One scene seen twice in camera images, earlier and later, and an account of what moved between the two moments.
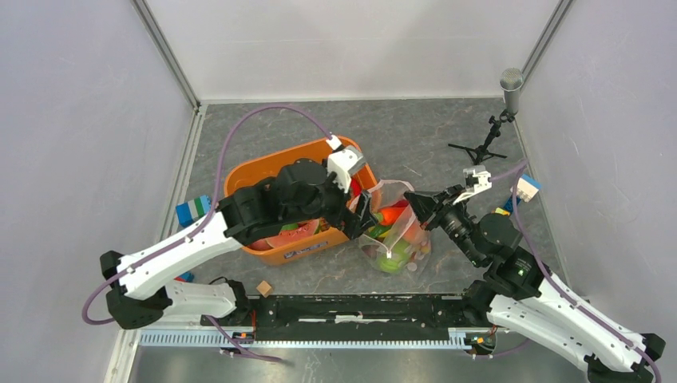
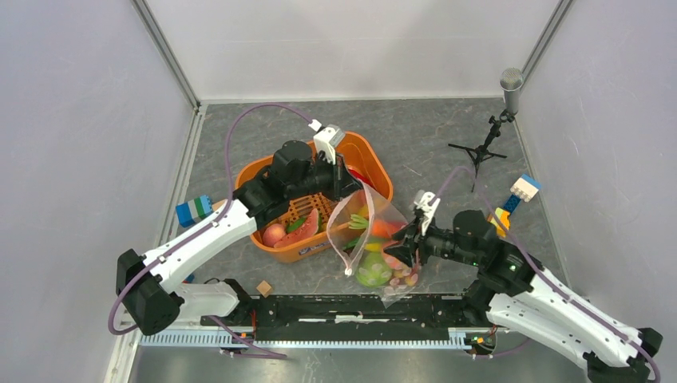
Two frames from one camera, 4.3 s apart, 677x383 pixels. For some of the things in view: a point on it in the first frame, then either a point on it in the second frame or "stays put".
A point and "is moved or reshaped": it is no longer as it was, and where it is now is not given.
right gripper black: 425,204 -> 411,238
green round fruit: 390,262 is moved or reshaped
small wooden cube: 264,288 stays put
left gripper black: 352,225 -> 342,183
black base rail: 358,317 stays put
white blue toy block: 527,187 stays put
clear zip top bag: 398,244 is moved or reshaped
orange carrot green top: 389,215 -> 379,228
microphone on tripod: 511,80 stays put
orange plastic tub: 320,240 is moved or reshaped
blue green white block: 189,211 stays put
